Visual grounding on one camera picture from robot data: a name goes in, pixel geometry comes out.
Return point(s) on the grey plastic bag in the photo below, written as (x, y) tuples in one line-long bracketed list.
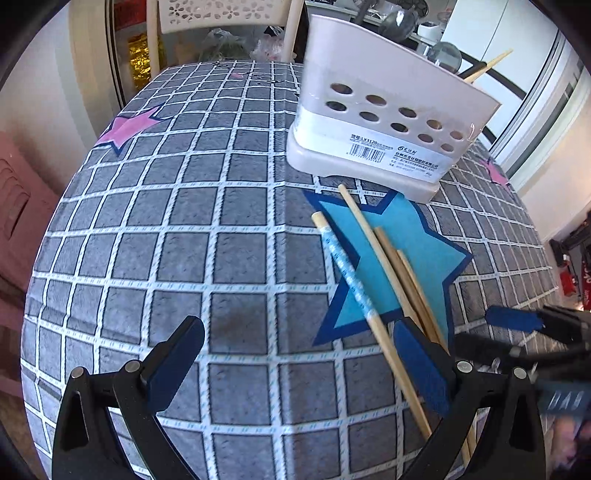
[(231, 46)]

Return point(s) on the pink plastic chair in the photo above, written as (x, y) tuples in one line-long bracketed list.
[(23, 207)]

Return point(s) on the white perforated utensil holder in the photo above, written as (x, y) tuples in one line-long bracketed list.
[(369, 138)]

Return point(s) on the white perforated plastic chair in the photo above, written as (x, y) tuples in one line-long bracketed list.
[(221, 14)]

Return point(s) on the plain wooden chopstick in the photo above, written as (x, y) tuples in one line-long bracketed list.
[(409, 273), (489, 65), (364, 230), (388, 251)]

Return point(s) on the white refrigerator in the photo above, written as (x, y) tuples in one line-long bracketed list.
[(498, 27)]

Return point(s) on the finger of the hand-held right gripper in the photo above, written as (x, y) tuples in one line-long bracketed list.
[(485, 348), (512, 318)]

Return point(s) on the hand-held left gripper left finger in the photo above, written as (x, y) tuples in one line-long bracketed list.
[(173, 364)]

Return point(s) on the blue patterned wooden chopstick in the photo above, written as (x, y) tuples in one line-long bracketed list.
[(351, 277)]

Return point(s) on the gold foil bundle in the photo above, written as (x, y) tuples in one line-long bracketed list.
[(143, 60)]

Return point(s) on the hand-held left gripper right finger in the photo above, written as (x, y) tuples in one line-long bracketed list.
[(420, 364)]

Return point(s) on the red upright vacuum cleaner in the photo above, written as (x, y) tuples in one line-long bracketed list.
[(575, 272)]

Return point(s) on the grey checked star tablecloth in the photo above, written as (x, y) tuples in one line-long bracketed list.
[(184, 240)]

